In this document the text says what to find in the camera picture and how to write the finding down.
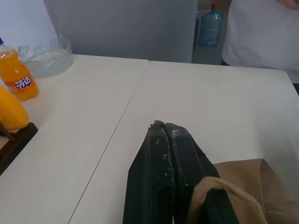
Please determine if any dark wooden plate rack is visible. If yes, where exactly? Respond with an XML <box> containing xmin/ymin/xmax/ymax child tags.
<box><xmin>0</xmin><ymin>121</ymin><xmax>39</xmax><ymax>176</ymax></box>

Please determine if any clear glass bowl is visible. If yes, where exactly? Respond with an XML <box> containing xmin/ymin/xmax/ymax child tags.
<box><xmin>18</xmin><ymin>35</ymin><xmax>74</xmax><ymax>79</ymax></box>

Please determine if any blue water cooler jug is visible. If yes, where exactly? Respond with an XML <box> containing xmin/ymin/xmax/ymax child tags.
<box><xmin>198</xmin><ymin>1</ymin><xmax>225</xmax><ymax>47</ymax></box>

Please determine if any yellow plate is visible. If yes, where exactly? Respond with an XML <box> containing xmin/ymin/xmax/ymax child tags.
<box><xmin>0</xmin><ymin>85</ymin><xmax>30</xmax><ymax>131</ymax></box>

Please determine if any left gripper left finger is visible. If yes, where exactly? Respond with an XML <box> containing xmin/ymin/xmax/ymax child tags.
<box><xmin>122</xmin><ymin>120</ymin><xmax>175</xmax><ymax>224</ymax></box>

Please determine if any orange Fanta soda bottle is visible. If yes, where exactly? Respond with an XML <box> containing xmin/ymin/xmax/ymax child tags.
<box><xmin>0</xmin><ymin>37</ymin><xmax>39</xmax><ymax>102</ymax></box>

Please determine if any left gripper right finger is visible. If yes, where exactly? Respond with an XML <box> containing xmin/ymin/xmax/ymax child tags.
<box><xmin>164</xmin><ymin>122</ymin><xmax>240</xmax><ymax>224</ymax></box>

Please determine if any person in white shirt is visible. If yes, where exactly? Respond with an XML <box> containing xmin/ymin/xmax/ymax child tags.
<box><xmin>221</xmin><ymin>0</ymin><xmax>299</xmax><ymax>98</ymax></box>

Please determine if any brown paper bag with handles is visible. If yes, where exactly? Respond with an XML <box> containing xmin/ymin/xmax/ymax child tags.
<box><xmin>186</xmin><ymin>158</ymin><xmax>299</xmax><ymax>224</ymax></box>

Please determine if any grey partition panel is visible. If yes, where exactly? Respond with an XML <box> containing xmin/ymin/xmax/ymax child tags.
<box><xmin>43</xmin><ymin>0</ymin><xmax>198</xmax><ymax>63</ymax></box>

